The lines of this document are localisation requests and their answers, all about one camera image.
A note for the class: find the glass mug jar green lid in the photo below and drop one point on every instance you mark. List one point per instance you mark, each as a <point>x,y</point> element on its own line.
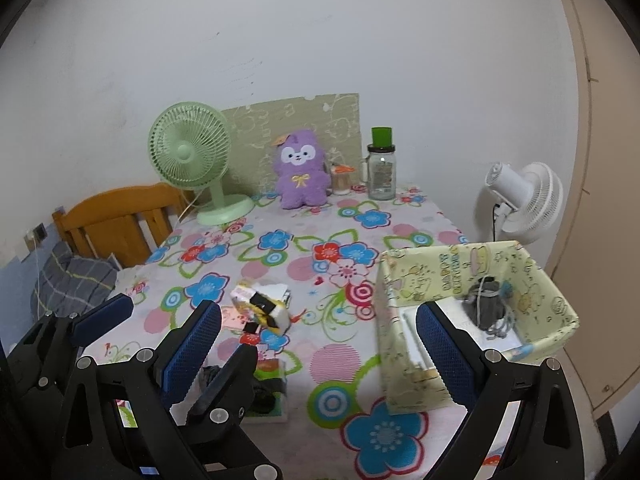
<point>382,175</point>

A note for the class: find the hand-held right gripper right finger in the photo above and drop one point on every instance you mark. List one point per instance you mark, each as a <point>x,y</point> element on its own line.
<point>445,355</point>

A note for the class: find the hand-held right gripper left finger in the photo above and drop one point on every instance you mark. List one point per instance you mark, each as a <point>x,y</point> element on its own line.
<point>192,352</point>

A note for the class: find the yellow black white sock bundle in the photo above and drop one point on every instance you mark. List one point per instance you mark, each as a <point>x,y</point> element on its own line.
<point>267,310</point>

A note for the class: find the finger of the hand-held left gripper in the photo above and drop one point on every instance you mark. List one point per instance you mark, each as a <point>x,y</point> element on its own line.
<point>227,385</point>
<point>102,317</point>

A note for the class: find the wall socket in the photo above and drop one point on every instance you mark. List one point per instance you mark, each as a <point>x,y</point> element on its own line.
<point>39,232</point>

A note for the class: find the purple plush toy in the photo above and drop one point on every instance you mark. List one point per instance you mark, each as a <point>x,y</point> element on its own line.
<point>299,175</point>

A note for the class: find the white clip fan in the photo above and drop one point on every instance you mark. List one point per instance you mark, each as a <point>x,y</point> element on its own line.
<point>527,195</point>

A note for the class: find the dark sock pair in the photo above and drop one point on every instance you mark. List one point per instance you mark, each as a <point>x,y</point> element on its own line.
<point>262,396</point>

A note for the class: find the grey sock pair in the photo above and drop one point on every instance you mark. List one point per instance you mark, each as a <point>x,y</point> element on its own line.
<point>485,307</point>

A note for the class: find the yellow patterned storage box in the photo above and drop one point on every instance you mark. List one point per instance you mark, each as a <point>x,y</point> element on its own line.
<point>400,285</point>

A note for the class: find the green desk fan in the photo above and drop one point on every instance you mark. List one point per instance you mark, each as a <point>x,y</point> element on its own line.
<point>190,160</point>

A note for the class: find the beige door frame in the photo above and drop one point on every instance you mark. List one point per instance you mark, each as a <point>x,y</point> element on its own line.
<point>595,185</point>

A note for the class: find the grey plaid pillow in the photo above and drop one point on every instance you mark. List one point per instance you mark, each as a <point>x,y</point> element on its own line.
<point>70,280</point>

